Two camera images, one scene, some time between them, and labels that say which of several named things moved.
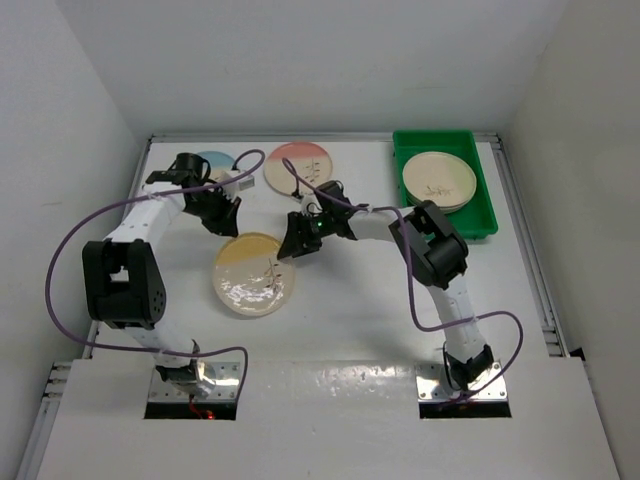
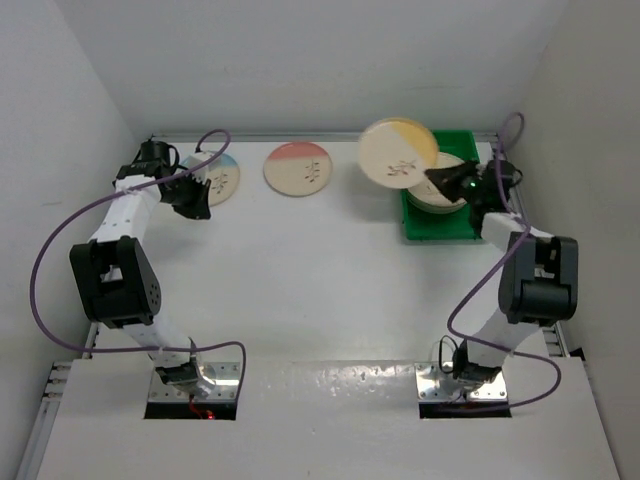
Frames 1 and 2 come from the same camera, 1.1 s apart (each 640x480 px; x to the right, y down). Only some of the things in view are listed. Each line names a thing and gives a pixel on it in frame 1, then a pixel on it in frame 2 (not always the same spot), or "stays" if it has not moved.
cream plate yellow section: x=246 y=246 → x=396 y=152
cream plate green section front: x=443 y=177 stays
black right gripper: x=298 y=240 → x=447 y=178
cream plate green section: x=446 y=200 stays
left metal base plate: x=227 y=386 stays
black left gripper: x=226 y=222 → x=197 y=209
